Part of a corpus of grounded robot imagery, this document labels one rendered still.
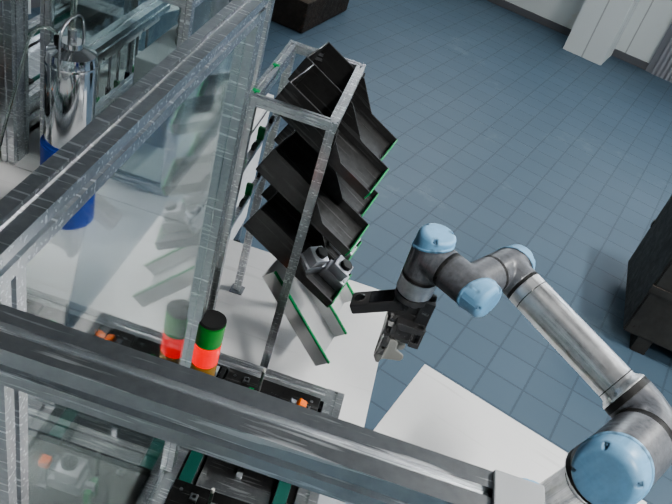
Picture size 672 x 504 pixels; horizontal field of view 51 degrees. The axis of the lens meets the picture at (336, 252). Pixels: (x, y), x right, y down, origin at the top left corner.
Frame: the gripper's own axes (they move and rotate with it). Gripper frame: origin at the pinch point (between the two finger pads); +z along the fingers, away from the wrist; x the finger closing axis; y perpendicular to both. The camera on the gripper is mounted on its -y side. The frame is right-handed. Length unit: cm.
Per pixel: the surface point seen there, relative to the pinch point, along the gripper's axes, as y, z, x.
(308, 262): -20.9, -3.7, 19.0
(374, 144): -15.0, -29.2, 37.4
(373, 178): -12.7, -28.3, 23.6
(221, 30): -34, -76, -39
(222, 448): -16, -74, -90
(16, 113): -127, 19, 73
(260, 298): -33, 37, 47
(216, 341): -30.0, -15.1, -25.8
